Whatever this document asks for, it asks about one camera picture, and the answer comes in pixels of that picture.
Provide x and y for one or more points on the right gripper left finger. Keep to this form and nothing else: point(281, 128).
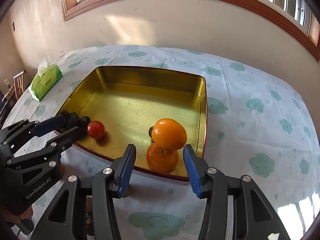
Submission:
point(65, 216)

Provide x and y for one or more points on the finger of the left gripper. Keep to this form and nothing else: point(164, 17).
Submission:
point(18, 134)
point(51, 152)

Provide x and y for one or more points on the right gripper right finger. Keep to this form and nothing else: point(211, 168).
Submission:
point(253, 215)

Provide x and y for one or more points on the small dark plum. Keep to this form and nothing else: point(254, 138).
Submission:
point(83, 122)

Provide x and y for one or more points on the red cherry tomato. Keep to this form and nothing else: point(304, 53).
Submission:
point(96, 130)

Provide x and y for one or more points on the large orange mandarin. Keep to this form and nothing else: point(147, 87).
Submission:
point(161, 160)

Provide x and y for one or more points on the smooth orange mandarin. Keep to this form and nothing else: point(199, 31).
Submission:
point(169, 134)

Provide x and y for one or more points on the wrinkled dark passion fruit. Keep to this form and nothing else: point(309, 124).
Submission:
point(89, 216)

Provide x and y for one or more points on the brown longan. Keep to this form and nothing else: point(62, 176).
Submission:
point(127, 193)

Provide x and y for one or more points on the wooden chair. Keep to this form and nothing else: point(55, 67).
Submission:
point(14, 93)

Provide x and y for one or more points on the green tissue pack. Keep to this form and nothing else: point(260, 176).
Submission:
point(45, 79)

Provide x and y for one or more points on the cloud pattern tablecloth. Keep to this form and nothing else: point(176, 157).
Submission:
point(260, 127)

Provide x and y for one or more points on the red toffee tin box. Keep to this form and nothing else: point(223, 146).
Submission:
point(128, 100)

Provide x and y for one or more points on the wall outlet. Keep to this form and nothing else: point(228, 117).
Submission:
point(13, 26)

